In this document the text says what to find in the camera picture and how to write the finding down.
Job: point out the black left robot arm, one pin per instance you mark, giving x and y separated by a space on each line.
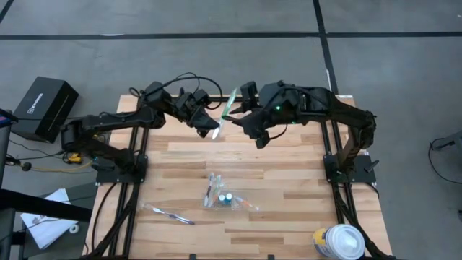
115 121

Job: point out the yellow tool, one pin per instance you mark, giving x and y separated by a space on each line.
74 157

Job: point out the white lidded wipes canister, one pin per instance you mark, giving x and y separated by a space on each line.
343 242

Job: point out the black beam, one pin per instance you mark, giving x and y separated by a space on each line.
43 209

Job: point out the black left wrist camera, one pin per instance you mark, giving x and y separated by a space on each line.
202 98

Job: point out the small white tape roll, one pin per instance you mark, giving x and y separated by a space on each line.
74 228

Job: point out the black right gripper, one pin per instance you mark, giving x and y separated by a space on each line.
267 121

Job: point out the black cardboard box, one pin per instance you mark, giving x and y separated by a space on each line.
43 106

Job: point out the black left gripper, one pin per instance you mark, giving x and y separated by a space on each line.
186 106

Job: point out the clear acrylic three-compartment organizer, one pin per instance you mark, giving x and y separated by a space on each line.
240 193

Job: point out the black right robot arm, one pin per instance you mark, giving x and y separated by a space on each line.
335 108

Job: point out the white paper sheets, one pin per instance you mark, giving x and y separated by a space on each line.
47 227

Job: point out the black metal table frame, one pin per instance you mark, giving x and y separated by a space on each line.
108 177

